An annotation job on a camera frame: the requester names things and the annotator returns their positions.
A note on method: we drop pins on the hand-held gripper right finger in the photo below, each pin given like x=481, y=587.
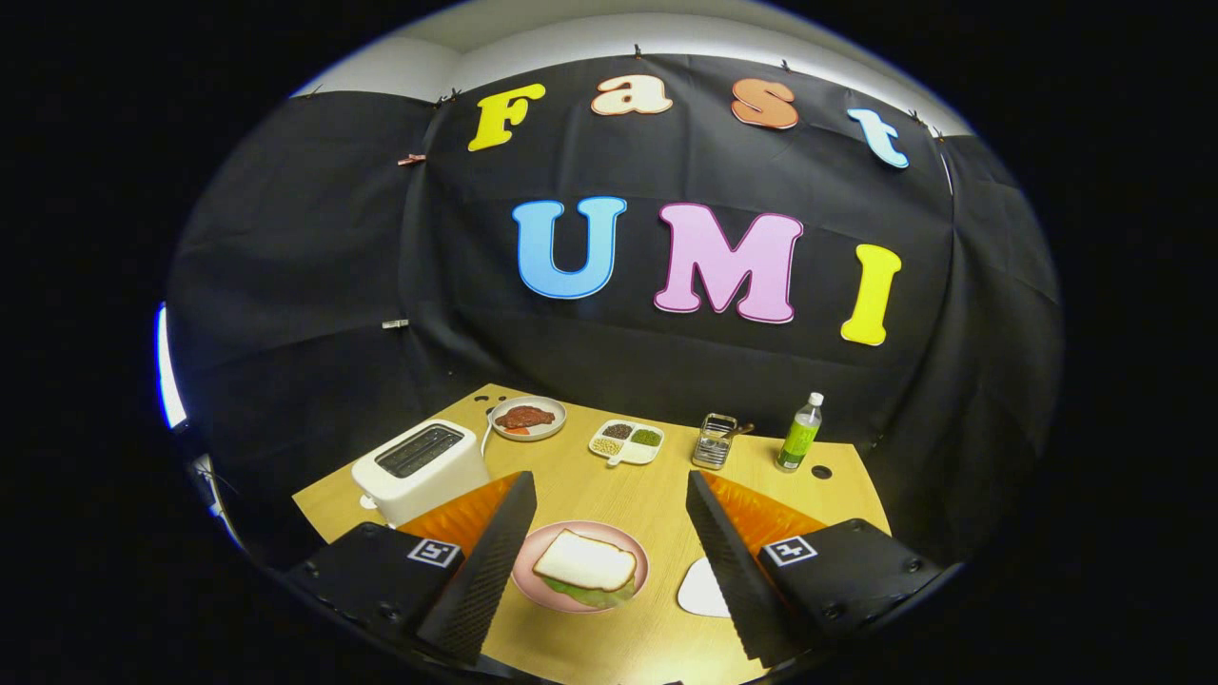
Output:
x=728, y=571

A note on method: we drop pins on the divided white bean dish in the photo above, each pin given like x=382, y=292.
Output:
x=639, y=455

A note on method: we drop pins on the white square plate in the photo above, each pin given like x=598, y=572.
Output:
x=702, y=595

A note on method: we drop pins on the computer monitor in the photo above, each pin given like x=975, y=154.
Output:
x=169, y=371

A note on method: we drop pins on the pink plate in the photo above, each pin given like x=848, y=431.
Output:
x=528, y=580

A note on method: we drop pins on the green drink bottle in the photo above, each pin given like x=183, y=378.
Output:
x=797, y=442

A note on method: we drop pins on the green lettuce leaf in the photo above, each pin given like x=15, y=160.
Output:
x=599, y=597

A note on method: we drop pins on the red meat slice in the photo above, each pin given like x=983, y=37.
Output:
x=525, y=417

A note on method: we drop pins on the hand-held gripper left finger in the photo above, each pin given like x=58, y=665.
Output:
x=481, y=571

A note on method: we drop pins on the toasted bread slice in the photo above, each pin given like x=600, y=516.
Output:
x=585, y=561

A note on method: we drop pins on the black backdrop cloth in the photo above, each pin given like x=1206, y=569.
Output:
x=666, y=381

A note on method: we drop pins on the round white plate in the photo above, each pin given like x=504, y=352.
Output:
x=557, y=428

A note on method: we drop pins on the white toaster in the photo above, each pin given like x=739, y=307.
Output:
x=419, y=490

